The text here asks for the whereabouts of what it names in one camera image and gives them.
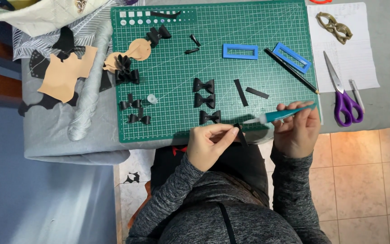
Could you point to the white paper sheet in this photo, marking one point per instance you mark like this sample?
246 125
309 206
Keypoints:
354 57

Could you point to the small black leather bow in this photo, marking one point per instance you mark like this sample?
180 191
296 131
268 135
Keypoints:
140 118
210 117
130 102
203 85
204 100

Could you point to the person's left hand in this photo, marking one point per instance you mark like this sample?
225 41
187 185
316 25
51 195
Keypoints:
203 149

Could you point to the gold brooch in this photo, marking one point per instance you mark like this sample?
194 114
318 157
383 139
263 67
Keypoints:
81 5

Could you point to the blue rectangular frame template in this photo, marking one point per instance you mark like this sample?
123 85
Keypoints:
305 64
227 51

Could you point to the person's right fingers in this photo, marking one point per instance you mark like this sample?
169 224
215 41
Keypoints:
284 124

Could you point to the translucent glue cap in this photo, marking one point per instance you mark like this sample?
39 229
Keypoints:
152 99

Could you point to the cream fabric bag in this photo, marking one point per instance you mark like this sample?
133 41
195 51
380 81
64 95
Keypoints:
39 15

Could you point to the rolled silver fabric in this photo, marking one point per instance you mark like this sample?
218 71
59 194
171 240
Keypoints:
86 101

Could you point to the large black leather bow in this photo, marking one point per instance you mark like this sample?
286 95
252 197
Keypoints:
157 34

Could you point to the short black leather strip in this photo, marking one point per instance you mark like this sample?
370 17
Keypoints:
257 93

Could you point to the black leather scraps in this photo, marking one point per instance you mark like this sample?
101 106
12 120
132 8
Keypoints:
64 39

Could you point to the black pencil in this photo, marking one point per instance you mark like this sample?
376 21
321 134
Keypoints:
289 69

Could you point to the white pen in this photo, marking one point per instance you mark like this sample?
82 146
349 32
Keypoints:
355 93

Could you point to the white leaf-patterned fabric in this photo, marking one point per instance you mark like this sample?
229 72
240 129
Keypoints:
32 44

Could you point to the teal glue tube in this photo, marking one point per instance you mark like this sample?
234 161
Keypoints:
278 115

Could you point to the small black hair clip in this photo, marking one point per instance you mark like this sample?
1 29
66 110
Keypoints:
192 50
195 40

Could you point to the person's grey sweater torso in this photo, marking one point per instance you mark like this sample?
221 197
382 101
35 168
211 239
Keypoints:
222 217

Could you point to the black leather offcut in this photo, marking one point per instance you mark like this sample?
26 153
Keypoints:
132 178

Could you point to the green cutting mat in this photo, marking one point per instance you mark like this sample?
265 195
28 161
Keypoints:
181 67

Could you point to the person's right hand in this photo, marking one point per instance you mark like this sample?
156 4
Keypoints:
298 139

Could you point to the grey table cloth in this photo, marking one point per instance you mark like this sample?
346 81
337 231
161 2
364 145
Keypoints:
52 135

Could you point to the person's black lap garment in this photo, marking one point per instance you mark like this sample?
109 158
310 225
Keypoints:
249 169

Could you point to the curved black leather strip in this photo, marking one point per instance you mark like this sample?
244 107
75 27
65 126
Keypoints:
164 14

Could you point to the layered black leather bow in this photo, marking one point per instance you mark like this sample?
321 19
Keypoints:
126 73

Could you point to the tan bow-shaped leather cutout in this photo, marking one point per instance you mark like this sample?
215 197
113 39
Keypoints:
140 49

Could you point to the large tan leather scrap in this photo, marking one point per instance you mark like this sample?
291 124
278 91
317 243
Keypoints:
66 74

